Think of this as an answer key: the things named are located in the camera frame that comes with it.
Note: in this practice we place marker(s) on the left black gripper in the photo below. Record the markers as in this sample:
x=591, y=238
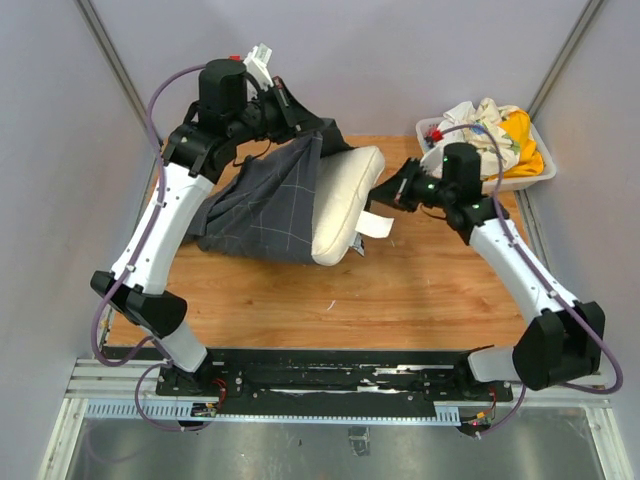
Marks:
x=294, y=116

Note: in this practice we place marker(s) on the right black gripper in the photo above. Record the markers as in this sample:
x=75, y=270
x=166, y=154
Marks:
x=391, y=190

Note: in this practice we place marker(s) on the cream pillow with bear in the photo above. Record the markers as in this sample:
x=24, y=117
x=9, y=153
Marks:
x=340, y=220

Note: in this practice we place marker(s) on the dark grey checked pillowcase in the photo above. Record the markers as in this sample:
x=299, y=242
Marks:
x=265, y=212

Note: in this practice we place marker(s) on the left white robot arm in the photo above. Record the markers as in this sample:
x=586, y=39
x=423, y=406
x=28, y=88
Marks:
x=201, y=156

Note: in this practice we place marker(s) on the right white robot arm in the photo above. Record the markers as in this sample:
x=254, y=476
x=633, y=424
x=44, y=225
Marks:
x=560, y=343

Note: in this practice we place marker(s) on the crumpled patterned white cloth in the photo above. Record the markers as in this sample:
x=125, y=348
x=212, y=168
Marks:
x=490, y=140

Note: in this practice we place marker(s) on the yellow cloth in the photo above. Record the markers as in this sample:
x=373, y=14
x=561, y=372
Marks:
x=530, y=163

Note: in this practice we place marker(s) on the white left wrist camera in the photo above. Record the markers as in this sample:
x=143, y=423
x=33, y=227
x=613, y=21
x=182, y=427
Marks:
x=256, y=62

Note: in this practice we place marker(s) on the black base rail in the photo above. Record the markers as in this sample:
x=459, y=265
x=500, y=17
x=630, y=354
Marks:
x=400, y=384

